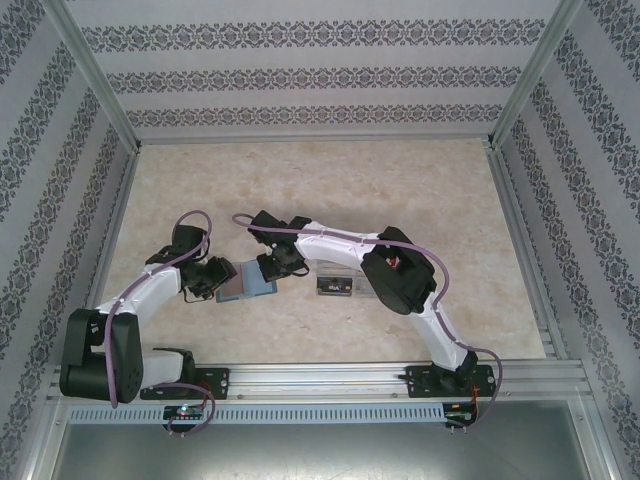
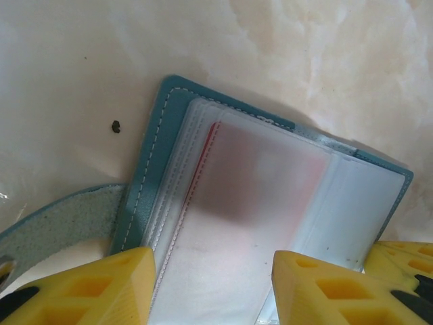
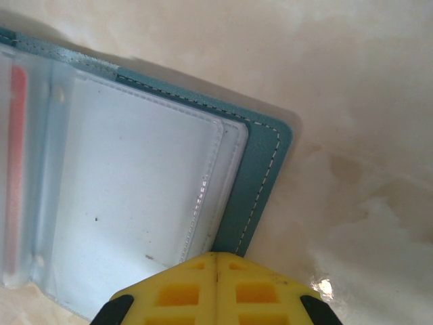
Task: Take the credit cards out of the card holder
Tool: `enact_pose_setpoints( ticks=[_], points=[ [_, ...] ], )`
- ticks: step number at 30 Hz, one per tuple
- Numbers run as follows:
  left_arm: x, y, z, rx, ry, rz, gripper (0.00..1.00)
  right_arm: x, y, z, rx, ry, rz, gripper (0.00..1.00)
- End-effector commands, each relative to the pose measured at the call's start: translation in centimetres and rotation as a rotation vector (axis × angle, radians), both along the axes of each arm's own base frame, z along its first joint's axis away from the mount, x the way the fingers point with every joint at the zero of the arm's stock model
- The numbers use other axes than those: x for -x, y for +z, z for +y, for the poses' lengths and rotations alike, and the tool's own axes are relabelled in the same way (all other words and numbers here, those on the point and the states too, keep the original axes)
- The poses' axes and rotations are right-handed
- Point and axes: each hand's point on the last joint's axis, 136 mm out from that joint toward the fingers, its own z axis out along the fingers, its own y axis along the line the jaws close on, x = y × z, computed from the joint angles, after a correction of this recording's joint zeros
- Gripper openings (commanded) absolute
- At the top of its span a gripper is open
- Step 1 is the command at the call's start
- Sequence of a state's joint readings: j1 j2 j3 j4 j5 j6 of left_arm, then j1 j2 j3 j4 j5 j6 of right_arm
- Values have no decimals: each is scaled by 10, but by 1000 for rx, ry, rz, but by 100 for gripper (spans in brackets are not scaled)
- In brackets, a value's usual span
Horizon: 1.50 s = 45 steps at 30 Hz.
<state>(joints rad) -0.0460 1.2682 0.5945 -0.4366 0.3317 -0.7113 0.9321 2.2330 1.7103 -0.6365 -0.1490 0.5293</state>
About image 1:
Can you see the aluminium frame post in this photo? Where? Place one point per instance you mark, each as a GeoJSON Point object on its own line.
{"type": "Point", "coordinates": [537, 70]}
{"type": "Point", "coordinates": [95, 75]}

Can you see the small circuit board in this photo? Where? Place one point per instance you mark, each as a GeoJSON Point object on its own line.
{"type": "Point", "coordinates": [460, 411]}
{"type": "Point", "coordinates": [184, 412]}

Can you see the left small circuit board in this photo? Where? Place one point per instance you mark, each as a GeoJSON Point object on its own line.
{"type": "Point", "coordinates": [184, 412]}

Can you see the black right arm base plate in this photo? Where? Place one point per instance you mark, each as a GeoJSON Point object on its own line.
{"type": "Point", "coordinates": [425, 382]}

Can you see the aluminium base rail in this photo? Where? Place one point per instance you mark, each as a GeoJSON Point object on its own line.
{"type": "Point", "coordinates": [320, 377]}

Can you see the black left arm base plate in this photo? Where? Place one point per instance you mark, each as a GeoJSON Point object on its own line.
{"type": "Point", "coordinates": [212, 382]}

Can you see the right small circuit board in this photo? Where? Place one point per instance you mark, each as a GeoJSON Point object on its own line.
{"type": "Point", "coordinates": [460, 411]}

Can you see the black card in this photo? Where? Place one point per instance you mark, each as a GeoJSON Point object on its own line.
{"type": "Point", "coordinates": [334, 286]}

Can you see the grey metal sheet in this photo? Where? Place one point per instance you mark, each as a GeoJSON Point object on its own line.
{"type": "Point", "coordinates": [320, 452]}

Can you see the clear plastic box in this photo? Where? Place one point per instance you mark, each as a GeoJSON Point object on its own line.
{"type": "Point", "coordinates": [360, 285]}

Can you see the aluminium frame side rail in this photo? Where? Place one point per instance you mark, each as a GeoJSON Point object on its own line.
{"type": "Point", "coordinates": [530, 260]}
{"type": "Point", "coordinates": [95, 270]}

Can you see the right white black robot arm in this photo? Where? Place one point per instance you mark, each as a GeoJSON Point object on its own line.
{"type": "Point", "coordinates": [335, 247]}

